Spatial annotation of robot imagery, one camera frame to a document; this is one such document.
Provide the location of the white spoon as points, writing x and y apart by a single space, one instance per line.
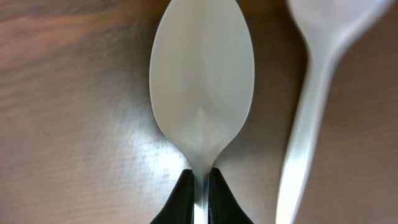
201 81
329 28

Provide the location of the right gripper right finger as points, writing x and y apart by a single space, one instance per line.
222 206

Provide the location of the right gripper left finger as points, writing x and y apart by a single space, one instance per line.
178 209

